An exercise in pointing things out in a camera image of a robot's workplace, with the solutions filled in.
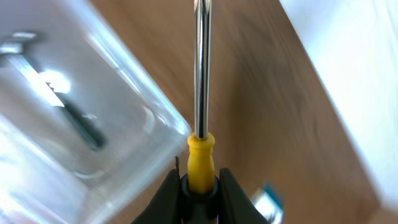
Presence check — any blue white screwdriver box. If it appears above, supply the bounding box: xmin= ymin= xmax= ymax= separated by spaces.
xmin=251 ymin=183 xmax=284 ymax=224

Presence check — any clear plastic container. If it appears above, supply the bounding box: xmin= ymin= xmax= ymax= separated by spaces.
xmin=1 ymin=0 xmax=190 ymax=223

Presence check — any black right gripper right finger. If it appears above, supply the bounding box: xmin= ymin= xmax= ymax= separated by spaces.
xmin=218 ymin=168 xmax=269 ymax=224

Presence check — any small hammer black handle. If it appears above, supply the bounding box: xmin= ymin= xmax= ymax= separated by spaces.
xmin=1 ymin=30 xmax=106 ymax=152

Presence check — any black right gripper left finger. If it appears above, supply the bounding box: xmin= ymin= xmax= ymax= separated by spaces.
xmin=132 ymin=156 xmax=181 ymax=224

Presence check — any black yellow screwdriver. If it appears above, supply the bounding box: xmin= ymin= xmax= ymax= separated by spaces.
xmin=180 ymin=0 xmax=220 ymax=224

